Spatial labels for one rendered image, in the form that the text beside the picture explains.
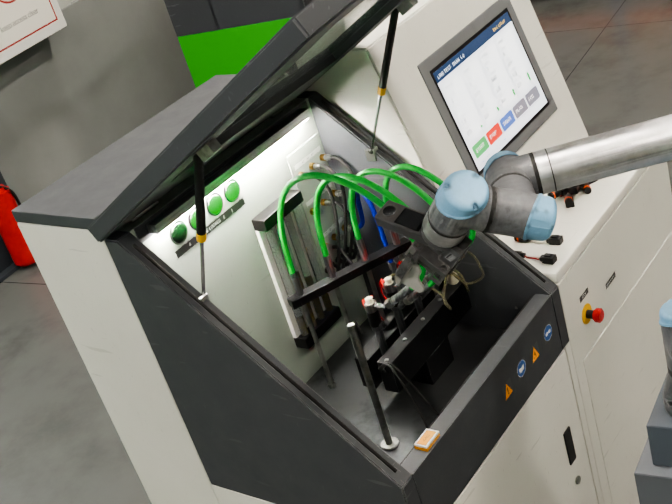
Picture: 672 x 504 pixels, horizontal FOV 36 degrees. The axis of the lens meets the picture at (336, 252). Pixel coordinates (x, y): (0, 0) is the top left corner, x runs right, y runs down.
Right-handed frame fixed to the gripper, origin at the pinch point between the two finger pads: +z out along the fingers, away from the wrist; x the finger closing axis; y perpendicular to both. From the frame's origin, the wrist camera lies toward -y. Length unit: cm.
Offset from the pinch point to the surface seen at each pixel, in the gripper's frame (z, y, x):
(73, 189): 31, -68, -22
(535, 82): 55, -13, 92
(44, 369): 295, -121, -18
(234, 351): 19.9, -16.4, -28.8
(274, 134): 31, -46, 19
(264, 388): 22.9, -7.5, -29.8
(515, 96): 51, -13, 81
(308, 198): 49, -34, 20
